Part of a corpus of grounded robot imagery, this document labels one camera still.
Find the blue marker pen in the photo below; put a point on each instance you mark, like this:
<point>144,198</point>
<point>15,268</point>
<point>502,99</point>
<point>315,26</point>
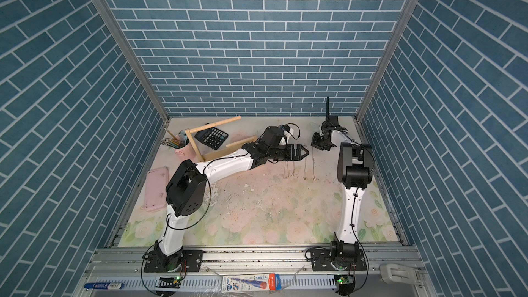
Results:
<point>104,286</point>

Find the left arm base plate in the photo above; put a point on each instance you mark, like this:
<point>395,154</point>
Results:
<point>182,261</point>

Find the wooden jewelry display stand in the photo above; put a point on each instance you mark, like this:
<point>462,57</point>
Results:
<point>204,153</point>

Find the toothpaste box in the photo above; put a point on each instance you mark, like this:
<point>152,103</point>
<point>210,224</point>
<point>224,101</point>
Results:
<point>251,282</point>

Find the white plastic bracket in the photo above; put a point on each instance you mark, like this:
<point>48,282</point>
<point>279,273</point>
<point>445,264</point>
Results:
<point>396,273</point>

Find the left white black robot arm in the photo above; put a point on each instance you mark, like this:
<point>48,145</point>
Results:
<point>186,189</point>

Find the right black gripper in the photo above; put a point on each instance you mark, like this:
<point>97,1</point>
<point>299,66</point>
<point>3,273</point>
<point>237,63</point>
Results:
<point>315,144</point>

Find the aluminium front rail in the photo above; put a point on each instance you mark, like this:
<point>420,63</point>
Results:
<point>125,265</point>

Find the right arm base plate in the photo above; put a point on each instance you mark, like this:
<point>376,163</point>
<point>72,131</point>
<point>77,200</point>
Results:
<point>324,260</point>

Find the pink pen holder cup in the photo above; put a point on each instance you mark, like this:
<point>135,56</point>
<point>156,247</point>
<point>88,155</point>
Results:
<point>179,144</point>

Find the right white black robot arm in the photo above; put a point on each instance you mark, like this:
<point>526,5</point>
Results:
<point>354,171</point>

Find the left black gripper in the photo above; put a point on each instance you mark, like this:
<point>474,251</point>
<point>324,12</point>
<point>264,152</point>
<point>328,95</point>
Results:
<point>297,157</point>

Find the black calculator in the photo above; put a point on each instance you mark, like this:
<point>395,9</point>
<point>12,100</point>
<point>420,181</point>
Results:
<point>212,138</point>

